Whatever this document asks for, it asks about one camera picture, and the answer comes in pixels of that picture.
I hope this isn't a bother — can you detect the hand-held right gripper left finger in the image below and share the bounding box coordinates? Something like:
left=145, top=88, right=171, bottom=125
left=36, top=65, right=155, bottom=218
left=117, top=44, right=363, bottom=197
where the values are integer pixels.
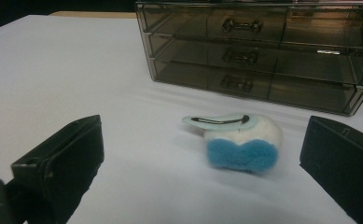
left=10, top=114, right=105, bottom=224

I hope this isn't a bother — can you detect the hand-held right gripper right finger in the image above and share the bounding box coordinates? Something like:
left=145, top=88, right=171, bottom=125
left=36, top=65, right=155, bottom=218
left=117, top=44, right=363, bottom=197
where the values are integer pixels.
left=300, top=115, right=363, bottom=224

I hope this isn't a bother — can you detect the smoky clear plastic drawer box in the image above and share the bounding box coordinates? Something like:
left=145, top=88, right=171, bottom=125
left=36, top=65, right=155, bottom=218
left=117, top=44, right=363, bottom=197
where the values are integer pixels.
left=135, top=1, right=363, bottom=117

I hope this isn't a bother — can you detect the white board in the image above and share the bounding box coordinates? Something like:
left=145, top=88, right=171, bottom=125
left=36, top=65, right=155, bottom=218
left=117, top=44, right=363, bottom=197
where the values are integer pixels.
left=0, top=14, right=363, bottom=224

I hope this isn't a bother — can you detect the wooden table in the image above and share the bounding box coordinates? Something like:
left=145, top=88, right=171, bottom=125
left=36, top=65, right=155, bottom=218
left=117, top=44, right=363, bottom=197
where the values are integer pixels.
left=49, top=10, right=138, bottom=20

